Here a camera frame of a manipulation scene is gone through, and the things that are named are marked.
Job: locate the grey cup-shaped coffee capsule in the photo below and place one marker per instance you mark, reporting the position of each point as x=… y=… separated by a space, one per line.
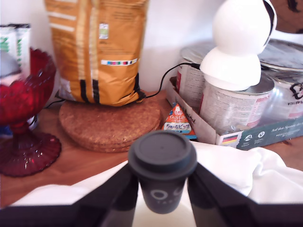
x=163 y=165

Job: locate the cork globe with black continents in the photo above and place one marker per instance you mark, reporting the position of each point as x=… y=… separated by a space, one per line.
x=290 y=14

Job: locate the red glass footed bowl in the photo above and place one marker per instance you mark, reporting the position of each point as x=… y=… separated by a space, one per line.
x=21 y=106

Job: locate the white dome security camera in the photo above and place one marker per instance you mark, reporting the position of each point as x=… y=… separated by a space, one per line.
x=239 y=42

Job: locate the silver can with black logo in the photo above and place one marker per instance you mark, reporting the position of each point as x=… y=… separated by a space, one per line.
x=286 y=99

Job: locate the white cloth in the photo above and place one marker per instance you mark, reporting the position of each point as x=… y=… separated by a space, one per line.
x=236 y=170

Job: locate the green white cardboard can tray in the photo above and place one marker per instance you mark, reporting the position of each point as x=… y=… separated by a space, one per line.
x=236 y=139

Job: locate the white green sachet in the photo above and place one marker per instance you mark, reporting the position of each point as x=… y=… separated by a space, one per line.
x=23 y=47
x=7 y=47

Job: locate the yellow coffee bag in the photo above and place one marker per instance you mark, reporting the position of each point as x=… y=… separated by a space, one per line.
x=97 y=52

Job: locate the orange triangular snack packet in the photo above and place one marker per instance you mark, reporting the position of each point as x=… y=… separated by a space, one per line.
x=179 y=123

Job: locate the round cork trivet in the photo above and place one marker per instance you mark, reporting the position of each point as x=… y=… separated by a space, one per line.
x=109 y=120
x=104 y=148

